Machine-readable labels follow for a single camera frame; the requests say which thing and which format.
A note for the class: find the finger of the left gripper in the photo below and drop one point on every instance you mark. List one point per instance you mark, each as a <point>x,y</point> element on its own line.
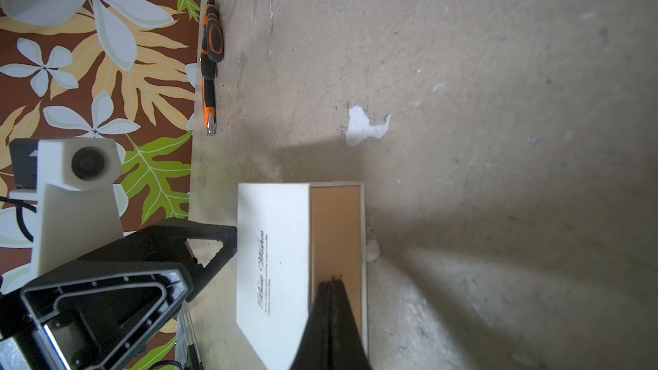
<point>167,241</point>

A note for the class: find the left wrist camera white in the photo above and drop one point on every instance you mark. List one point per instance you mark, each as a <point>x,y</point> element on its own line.
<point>71,182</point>

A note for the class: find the orange black pliers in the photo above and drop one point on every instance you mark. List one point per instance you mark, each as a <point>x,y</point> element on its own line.
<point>212,42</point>

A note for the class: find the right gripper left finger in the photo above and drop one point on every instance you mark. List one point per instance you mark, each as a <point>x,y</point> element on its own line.
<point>314,348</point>

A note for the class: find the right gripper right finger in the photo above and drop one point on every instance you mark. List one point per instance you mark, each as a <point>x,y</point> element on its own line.
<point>345,347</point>

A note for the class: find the orange black utility knife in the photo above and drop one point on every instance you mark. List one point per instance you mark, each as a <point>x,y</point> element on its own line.
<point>209,106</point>

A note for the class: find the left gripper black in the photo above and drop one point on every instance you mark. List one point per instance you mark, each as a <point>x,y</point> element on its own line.
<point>89,314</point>

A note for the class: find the white drawer jewelry box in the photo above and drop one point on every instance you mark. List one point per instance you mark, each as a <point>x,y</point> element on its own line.
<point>291,238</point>

